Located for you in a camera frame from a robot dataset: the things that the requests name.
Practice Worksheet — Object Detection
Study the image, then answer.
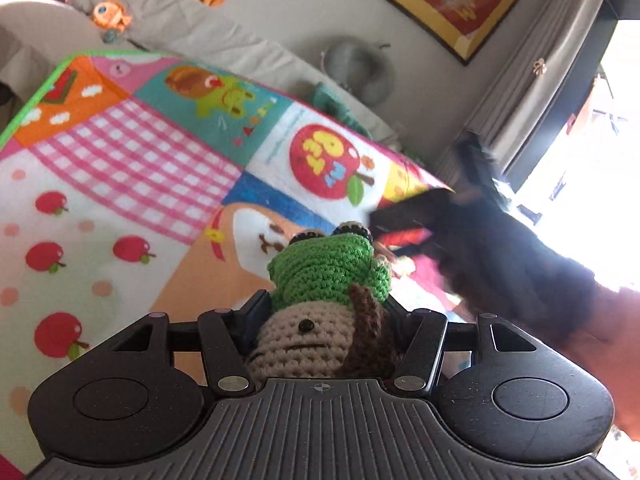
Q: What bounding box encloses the green brown crochet doll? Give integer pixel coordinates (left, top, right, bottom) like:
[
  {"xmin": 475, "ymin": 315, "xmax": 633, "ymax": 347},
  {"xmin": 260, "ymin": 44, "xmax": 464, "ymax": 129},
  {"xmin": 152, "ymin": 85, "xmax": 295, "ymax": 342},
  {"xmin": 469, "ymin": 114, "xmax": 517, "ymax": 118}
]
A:
[{"xmin": 246, "ymin": 222, "xmax": 399, "ymax": 385}]

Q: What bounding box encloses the right hand dark glove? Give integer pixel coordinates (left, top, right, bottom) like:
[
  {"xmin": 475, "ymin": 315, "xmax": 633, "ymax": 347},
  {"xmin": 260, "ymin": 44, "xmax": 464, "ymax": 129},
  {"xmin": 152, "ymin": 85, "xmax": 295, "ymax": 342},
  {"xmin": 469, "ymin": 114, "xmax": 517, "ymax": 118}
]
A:
[{"xmin": 437, "ymin": 213, "xmax": 596, "ymax": 347}]

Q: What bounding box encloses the grey curtain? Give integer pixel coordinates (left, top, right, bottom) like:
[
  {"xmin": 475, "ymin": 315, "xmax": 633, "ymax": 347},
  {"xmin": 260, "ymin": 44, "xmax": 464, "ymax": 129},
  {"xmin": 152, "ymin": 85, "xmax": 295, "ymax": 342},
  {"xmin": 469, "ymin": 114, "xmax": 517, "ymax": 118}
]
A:
[{"xmin": 430, "ymin": 0, "xmax": 604, "ymax": 186}]

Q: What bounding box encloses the grey round fan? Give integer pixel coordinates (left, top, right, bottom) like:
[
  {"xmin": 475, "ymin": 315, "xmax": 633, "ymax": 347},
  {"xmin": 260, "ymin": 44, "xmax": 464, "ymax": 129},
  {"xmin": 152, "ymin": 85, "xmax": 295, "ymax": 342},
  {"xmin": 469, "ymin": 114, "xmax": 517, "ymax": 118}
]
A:
[{"xmin": 320, "ymin": 37, "xmax": 395, "ymax": 106}]

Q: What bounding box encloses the colourful cartoon play mat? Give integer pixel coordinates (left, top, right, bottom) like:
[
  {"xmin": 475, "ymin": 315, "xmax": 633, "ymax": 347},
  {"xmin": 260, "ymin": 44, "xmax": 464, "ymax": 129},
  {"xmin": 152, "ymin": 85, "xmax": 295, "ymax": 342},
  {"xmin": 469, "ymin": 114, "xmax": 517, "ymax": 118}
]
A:
[{"xmin": 1, "ymin": 53, "xmax": 437, "ymax": 479}]

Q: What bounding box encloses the teal cloth item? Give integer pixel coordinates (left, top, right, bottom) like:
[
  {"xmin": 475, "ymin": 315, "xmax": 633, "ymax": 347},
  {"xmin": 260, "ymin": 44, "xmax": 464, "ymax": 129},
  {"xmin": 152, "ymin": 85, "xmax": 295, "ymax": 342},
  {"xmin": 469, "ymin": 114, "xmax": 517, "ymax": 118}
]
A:
[{"xmin": 309, "ymin": 82, "xmax": 373, "ymax": 140}]

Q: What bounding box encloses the orange clownfish plush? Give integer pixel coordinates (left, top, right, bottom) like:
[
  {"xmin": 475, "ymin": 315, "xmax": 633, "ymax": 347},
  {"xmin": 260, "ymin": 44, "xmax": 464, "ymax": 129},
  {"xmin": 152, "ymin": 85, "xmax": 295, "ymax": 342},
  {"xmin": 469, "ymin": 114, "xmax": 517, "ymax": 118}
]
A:
[{"xmin": 91, "ymin": 0, "xmax": 132, "ymax": 32}]

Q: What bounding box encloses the beige bed sheet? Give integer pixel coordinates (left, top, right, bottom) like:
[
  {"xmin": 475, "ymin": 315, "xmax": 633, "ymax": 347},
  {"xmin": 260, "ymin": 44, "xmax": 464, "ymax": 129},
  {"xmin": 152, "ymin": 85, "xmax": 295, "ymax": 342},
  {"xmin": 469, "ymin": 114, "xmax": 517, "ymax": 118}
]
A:
[{"xmin": 1, "ymin": 0, "xmax": 400, "ymax": 150}]

